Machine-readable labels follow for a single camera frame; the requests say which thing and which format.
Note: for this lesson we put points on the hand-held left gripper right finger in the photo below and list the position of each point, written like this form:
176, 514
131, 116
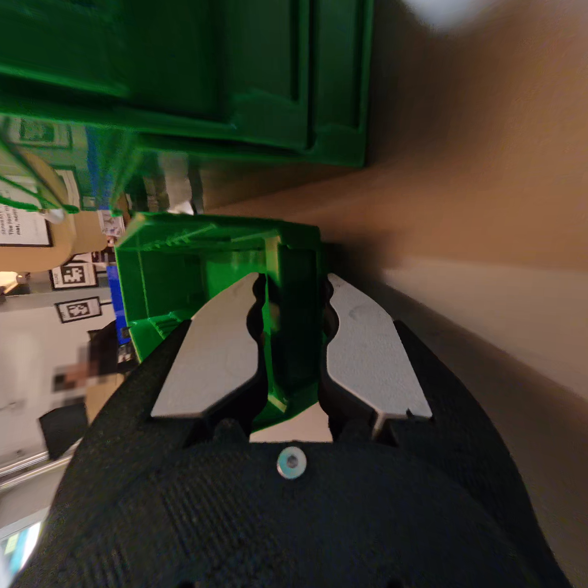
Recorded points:
372, 363

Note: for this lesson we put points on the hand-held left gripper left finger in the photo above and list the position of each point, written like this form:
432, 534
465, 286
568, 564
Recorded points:
211, 363

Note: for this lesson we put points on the blue storage bin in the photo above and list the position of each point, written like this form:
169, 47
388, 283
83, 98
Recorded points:
115, 298

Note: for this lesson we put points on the fiducial marker sign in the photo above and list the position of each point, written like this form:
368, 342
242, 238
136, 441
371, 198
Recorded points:
73, 275

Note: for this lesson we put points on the instruction sheet on clipboard stand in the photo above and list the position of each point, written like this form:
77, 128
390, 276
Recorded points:
78, 239

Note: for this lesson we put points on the instruction poster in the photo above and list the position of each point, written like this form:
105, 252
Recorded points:
23, 220

